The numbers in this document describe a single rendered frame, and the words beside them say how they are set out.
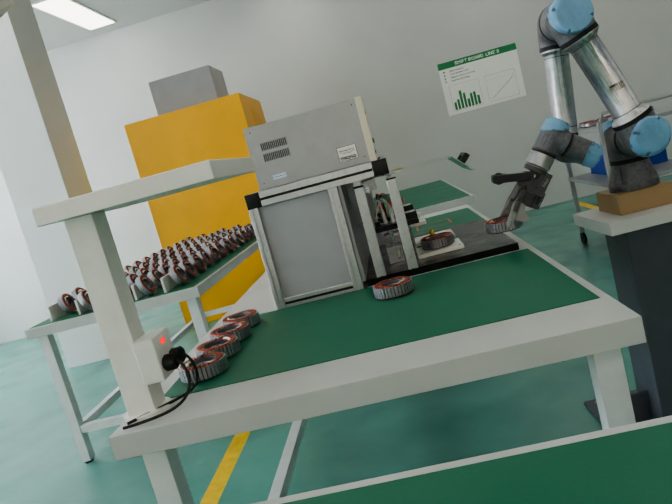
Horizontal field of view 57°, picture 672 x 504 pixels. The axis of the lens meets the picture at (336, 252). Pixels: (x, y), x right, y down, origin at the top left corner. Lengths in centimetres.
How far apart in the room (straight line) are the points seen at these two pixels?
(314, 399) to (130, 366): 39
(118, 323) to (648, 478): 96
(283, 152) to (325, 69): 549
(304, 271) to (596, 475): 130
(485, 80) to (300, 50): 216
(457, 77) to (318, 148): 556
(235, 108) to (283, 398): 466
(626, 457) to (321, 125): 146
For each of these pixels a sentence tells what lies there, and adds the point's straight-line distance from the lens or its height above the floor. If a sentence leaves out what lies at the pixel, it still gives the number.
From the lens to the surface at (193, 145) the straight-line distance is 578.
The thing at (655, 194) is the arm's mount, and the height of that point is 79.
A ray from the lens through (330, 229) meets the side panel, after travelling 187.
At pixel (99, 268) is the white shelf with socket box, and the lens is 129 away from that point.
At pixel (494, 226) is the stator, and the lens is 193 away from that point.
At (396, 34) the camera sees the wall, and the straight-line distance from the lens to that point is 749.
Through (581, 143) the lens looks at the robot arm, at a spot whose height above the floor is 101.
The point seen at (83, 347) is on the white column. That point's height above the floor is 15.
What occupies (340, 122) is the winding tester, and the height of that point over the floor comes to 126.
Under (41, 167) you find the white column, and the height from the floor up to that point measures 174.
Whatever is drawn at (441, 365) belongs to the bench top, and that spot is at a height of 74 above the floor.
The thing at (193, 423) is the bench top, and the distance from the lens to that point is 124.
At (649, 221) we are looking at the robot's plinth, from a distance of 208.
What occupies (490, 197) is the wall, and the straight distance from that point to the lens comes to 751.
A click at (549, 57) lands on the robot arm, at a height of 128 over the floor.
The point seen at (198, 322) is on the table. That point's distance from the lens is 305.
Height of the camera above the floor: 114
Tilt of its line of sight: 8 degrees down
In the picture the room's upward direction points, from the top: 15 degrees counter-clockwise
